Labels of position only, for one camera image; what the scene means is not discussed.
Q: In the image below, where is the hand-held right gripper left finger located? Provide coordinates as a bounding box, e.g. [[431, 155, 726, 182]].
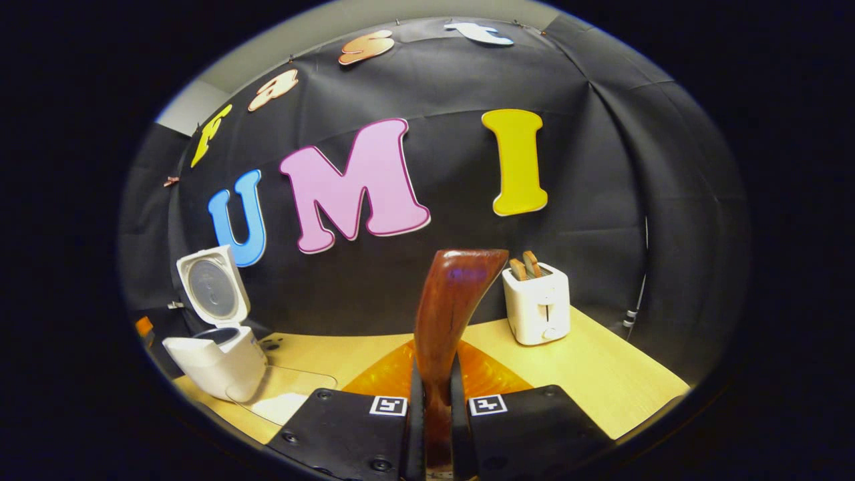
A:
[[266, 339, 428, 481]]

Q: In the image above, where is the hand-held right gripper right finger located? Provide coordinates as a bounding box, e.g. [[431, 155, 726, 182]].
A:
[[450, 339, 617, 481]]

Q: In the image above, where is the white rice cooker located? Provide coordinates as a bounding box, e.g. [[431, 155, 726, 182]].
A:
[[162, 245, 268, 404]]

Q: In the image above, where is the brown wooden spoon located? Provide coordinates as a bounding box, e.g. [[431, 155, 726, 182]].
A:
[[414, 249, 510, 468]]

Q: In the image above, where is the clear plastic container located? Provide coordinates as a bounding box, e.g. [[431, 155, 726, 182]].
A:
[[226, 364, 339, 428]]

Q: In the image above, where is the white toaster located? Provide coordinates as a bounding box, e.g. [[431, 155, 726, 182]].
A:
[[502, 262, 572, 346]]

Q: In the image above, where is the black backdrop cloth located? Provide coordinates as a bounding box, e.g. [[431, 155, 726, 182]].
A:
[[120, 17, 749, 388]]

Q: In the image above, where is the thin white wall cable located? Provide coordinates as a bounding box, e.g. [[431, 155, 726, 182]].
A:
[[623, 216, 651, 329]]

